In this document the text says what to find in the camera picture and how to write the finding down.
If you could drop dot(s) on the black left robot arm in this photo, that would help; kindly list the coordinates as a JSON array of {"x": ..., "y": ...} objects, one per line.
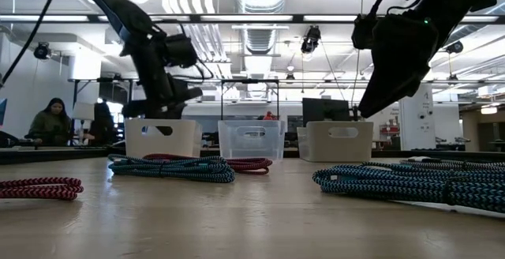
[{"x": 118, "y": 10}]

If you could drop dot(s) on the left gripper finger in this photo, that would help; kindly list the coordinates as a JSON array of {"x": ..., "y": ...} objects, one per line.
[
  {"x": 171, "y": 111},
  {"x": 142, "y": 109}
]

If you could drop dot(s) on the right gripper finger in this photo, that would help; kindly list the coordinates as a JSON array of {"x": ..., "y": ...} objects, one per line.
[
  {"x": 410, "y": 81},
  {"x": 380, "y": 81}
]

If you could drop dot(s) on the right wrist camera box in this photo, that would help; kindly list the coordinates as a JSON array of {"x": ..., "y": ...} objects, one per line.
[{"x": 365, "y": 32}]

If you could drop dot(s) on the person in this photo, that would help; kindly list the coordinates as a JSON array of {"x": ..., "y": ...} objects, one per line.
[
  {"x": 102, "y": 126},
  {"x": 49, "y": 126}
]

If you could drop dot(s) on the silver ventilation duct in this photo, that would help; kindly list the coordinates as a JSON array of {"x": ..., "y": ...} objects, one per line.
[{"x": 260, "y": 38}]

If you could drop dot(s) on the black hanging overhead camera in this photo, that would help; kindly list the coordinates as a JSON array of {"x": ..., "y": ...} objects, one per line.
[{"x": 311, "y": 40}]

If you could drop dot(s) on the black table edge rail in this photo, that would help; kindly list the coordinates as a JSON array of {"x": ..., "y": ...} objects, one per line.
[{"x": 59, "y": 153}]

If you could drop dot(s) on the black metal frame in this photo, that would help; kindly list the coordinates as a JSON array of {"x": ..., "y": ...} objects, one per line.
[
  {"x": 250, "y": 81},
  {"x": 75, "y": 101}
]

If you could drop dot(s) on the white strip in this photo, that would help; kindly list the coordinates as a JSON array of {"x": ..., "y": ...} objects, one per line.
[{"x": 473, "y": 211}]

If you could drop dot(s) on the blue panel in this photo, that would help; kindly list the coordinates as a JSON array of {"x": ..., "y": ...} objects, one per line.
[{"x": 2, "y": 111}]

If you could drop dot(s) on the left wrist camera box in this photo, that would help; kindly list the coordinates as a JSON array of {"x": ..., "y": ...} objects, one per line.
[{"x": 179, "y": 51}]

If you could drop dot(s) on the black computer monitor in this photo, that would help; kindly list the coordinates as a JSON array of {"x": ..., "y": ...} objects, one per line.
[{"x": 325, "y": 111}]

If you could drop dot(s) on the white plastic bin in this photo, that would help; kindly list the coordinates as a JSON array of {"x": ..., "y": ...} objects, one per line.
[
  {"x": 161, "y": 146},
  {"x": 335, "y": 148}
]

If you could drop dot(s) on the white lampshade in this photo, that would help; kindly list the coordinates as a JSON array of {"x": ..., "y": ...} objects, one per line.
[{"x": 83, "y": 111}]

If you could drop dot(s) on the clear plastic bin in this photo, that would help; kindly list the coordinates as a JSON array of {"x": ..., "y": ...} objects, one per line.
[{"x": 252, "y": 144}]

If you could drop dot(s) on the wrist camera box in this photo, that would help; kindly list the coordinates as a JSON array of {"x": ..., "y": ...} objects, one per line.
[
  {"x": 365, "y": 32},
  {"x": 179, "y": 51}
]

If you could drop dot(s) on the white square pillar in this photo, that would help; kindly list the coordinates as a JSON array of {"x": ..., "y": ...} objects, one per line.
[{"x": 418, "y": 124}]

